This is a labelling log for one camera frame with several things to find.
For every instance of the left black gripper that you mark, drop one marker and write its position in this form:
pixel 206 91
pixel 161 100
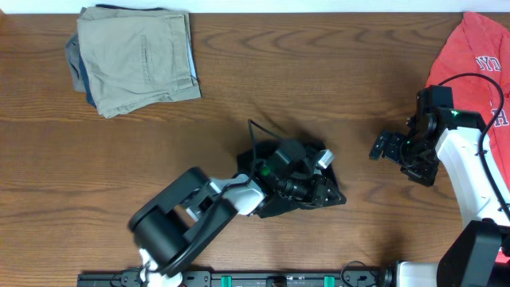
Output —
pixel 316 199

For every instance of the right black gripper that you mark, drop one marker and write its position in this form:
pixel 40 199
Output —
pixel 423 174

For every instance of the black polo shirt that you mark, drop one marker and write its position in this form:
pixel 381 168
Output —
pixel 269 182

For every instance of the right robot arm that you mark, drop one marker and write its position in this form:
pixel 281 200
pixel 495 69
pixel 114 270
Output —
pixel 480 254

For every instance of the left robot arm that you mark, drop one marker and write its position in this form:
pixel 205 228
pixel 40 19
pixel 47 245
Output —
pixel 173 228

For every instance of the red printed t-shirt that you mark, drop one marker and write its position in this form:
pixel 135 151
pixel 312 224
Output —
pixel 474 63

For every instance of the folded khaki shorts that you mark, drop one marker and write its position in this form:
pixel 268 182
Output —
pixel 135 58

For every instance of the folded navy garment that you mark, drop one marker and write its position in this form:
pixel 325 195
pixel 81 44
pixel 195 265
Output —
pixel 85 79

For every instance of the folded grey garment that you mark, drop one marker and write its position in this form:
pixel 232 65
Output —
pixel 72 54

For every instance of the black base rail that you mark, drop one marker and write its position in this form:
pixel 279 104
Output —
pixel 349 277

